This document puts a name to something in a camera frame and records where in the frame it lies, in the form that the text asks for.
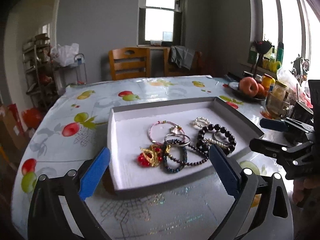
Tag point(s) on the cardboard box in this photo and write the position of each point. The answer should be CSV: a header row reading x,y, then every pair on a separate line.
x,y
12,138

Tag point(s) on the glass jar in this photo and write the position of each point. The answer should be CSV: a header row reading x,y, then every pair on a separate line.
x,y
279,90

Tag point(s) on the person's right hand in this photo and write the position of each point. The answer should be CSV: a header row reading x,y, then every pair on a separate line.
x,y
300,186

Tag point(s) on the yellow lid jar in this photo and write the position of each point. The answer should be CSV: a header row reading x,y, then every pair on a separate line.
x,y
268,83

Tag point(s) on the wooden chair far side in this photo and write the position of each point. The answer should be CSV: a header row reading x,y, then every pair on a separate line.
x,y
129,63

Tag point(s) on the white plastic bag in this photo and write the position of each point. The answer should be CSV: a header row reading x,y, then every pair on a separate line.
x,y
64,55

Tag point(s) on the window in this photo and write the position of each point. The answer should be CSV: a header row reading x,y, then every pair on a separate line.
x,y
160,22

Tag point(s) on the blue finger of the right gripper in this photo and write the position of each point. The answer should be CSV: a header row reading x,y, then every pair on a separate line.
x,y
267,148
275,125

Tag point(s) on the red apple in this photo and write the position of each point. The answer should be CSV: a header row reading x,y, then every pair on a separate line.
x,y
248,86

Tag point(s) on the metal storage shelf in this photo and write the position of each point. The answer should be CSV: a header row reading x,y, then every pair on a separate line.
x,y
39,72

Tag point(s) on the white pearl strand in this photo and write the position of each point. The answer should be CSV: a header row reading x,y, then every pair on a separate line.
x,y
216,142

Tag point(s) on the grey shallow box tray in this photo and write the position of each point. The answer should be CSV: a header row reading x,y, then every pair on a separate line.
x,y
133,129

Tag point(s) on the small wire cart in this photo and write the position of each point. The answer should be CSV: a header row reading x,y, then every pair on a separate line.
x,y
75,74

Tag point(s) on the grey cloth on chair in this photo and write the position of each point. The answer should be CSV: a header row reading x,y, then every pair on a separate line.
x,y
181,57

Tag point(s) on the wooden chair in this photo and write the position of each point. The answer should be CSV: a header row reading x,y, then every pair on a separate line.
x,y
172,70
129,63

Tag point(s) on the orange fruit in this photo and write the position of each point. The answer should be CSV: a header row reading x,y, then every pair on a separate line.
x,y
261,91

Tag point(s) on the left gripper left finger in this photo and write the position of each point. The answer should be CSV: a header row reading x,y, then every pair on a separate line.
x,y
91,178

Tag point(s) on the glass cup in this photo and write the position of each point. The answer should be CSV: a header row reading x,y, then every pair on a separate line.
x,y
276,108

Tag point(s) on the grey wire bangle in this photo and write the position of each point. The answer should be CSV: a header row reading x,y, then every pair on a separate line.
x,y
179,140

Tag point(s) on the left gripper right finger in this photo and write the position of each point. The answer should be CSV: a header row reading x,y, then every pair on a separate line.
x,y
226,170

